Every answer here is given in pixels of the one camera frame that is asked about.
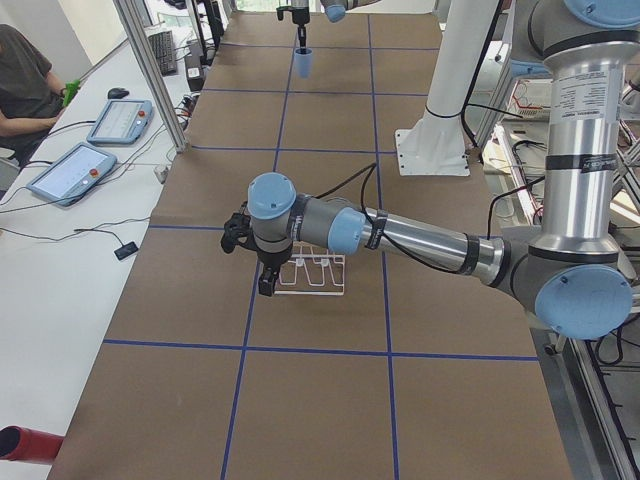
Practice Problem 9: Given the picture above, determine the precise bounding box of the white camera stand pole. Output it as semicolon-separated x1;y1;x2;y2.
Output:
395;0;501;176

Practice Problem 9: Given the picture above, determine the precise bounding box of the blue teach pendant near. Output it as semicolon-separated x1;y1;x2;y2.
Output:
26;143;117;207

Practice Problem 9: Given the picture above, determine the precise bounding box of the aluminium frame post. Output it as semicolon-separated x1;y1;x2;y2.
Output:
113;0;187;153

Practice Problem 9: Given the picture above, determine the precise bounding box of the blue teach pendant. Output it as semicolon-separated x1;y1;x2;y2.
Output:
86;99;153;146
26;143;117;207

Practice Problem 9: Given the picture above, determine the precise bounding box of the light blue plastic cup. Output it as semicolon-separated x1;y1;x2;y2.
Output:
293;48;313;79

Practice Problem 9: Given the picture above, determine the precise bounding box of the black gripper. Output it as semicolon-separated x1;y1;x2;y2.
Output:
257;247;292;296
291;0;309;53

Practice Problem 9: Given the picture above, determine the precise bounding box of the blue teach pendant far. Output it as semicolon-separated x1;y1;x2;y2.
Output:
86;99;153;146

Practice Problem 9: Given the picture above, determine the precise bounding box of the white wire cup holder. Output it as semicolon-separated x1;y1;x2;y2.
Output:
275;242;346;296

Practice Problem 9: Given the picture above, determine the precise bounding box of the small black device on table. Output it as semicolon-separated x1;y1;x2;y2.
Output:
114;242;139;261

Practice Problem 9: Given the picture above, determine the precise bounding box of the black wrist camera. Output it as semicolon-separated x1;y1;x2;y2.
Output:
276;5;293;21
220;212;257;254

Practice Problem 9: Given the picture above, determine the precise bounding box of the seated person dark shirt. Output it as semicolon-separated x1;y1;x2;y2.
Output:
1;24;66;167

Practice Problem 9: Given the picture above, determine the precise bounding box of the red cylinder object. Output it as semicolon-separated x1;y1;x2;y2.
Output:
1;426;64;465

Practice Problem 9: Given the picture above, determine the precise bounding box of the black keyboard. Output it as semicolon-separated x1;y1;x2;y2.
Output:
147;31;177;76

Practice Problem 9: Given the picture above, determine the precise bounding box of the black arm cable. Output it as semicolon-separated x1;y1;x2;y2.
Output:
319;162;546;274

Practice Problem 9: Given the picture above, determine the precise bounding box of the green object in hand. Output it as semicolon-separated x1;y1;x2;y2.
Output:
60;79;81;107

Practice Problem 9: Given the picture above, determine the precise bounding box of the black computer mouse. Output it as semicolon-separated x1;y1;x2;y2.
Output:
107;87;129;99

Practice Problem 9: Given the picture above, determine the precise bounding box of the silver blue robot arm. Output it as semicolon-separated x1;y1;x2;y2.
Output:
248;1;639;340
276;1;442;55

